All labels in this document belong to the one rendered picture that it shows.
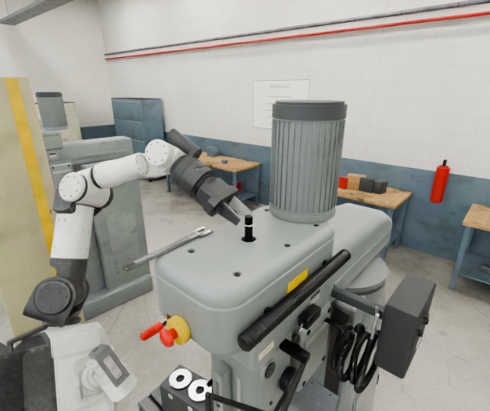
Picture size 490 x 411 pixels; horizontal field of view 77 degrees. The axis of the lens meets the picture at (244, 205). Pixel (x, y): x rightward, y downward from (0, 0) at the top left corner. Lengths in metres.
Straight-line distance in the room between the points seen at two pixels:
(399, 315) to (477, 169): 4.03
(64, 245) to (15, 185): 1.37
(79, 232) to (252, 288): 0.51
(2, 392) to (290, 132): 0.84
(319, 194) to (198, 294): 0.43
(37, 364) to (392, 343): 0.85
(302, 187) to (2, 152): 1.79
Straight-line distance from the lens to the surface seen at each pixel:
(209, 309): 0.62
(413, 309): 0.92
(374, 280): 1.30
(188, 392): 1.40
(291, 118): 0.81
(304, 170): 0.82
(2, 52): 9.75
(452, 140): 4.81
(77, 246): 0.93
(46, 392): 0.89
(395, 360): 1.00
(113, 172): 0.89
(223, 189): 0.77
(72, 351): 0.92
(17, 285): 2.48
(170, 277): 0.68
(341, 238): 1.12
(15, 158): 2.25
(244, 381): 0.93
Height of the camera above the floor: 2.24
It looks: 21 degrees down
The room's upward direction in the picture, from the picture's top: straight up
